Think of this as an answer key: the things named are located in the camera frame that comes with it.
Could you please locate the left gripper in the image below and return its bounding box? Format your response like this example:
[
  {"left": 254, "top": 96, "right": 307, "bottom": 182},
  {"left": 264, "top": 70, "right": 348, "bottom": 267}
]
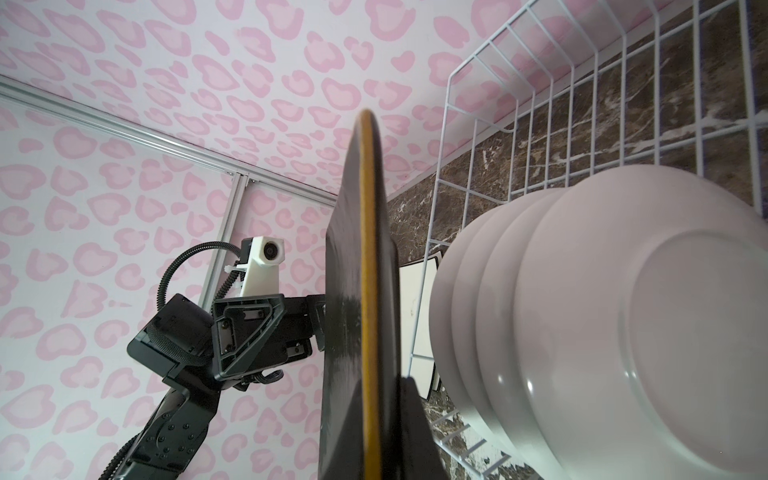
[{"left": 212, "top": 294, "right": 326, "bottom": 384}]

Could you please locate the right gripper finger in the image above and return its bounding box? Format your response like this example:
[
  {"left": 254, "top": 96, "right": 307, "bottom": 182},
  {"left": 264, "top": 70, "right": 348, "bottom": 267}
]
[{"left": 398, "top": 377, "right": 449, "bottom": 480}]

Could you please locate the dark brown square plate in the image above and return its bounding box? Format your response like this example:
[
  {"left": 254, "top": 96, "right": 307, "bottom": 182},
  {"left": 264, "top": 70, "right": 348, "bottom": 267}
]
[{"left": 318, "top": 109, "right": 400, "bottom": 479}]

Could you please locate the square white plate round well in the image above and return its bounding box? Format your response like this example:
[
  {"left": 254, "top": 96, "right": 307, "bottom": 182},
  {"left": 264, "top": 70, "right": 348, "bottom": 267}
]
[{"left": 399, "top": 252, "right": 442, "bottom": 400}]

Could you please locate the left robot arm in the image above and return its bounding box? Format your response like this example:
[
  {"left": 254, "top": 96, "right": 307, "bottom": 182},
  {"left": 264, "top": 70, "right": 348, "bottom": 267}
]
[{"left": 101, "top": 294, "right": 326, "bottom": 479}]

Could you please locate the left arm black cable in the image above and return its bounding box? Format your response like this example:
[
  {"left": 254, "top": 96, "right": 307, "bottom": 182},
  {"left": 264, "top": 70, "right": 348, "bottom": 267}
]
[{"left": 98, "top": 241, "right": 247, "bottom": 480}]

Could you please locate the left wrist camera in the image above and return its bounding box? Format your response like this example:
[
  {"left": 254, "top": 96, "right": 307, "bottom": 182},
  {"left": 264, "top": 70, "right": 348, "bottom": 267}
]
[{"left": 229, "top": 236, "right": 285, "bottom": 297}]

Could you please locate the white wire dish rack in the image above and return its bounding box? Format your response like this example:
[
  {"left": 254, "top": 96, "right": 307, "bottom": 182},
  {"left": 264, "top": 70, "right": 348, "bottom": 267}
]
[{"left": 404, "top": 0, "right": 768, "bottom": 480}]

